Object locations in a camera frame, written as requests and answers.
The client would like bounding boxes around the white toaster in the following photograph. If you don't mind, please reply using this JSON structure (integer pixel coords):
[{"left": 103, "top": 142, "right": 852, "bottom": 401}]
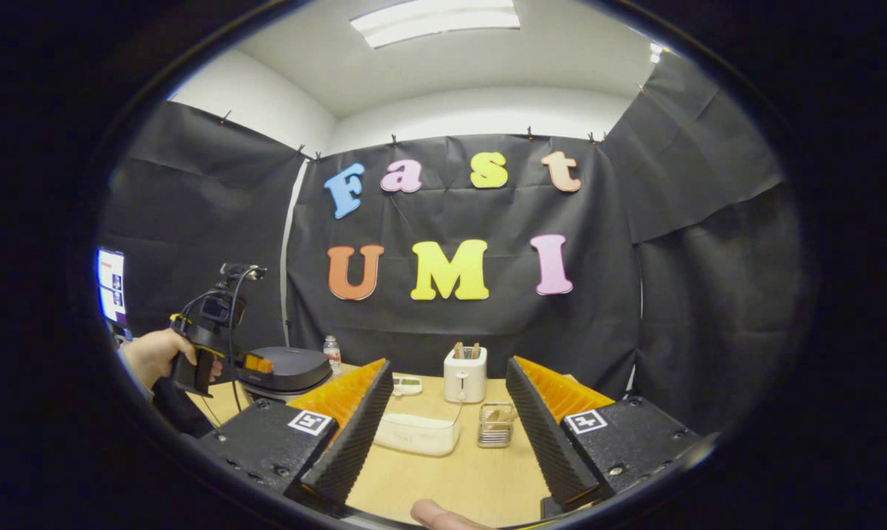
[{"left": 443, "top": 344, "right": 488, "bottom": 404}]

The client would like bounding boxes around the dark grey rice cooker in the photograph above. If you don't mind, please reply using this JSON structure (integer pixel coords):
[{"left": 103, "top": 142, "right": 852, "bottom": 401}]
[{"left": 236, "top": 347, "right": 333, "bottom": 402}]

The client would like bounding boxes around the metal wire chopstick holder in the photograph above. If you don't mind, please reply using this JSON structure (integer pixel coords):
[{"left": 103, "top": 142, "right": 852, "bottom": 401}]
[{"left": 477, "top": 402, "right": 517, "bottom": 448}]

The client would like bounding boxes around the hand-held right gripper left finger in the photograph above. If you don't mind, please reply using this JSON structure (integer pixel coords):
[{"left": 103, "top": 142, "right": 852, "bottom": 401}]
[{"left": 197, "top": 358, "right": 395, "bottom": 505}]

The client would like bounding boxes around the computer monitor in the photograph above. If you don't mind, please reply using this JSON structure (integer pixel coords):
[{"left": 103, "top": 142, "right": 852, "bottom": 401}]
[{"left": 96, "top": 248, "right": 129, "bottom": 328}]

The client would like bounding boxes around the clear box of rice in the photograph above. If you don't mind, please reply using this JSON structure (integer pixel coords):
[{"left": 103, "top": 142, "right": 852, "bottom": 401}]
[{"left": 373, "top": 412, "right": 462, "bottom": 457}]

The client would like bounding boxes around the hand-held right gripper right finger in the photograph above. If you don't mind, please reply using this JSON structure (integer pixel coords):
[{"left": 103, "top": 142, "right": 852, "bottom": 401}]
[{"left": 506, "top": 356, "right": 702, "bottom": 509}]

